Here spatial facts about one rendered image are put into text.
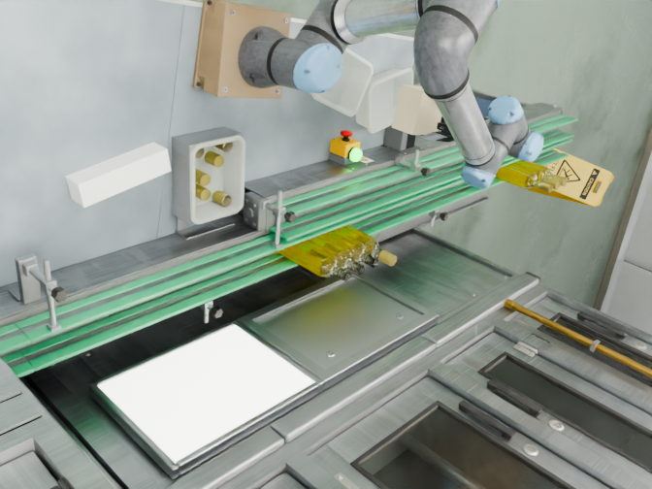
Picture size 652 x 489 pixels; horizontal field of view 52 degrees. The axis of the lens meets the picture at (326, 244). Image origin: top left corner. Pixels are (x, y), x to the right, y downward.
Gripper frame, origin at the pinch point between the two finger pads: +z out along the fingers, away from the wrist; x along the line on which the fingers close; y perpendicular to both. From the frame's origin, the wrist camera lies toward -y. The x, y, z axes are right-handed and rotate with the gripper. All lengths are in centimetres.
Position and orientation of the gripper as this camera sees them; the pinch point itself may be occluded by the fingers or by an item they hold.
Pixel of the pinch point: (428, 112)
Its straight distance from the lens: 193.7
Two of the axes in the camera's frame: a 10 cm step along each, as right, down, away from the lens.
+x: -2.0, 9.2, 3.5
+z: -7.0, -3.8, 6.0
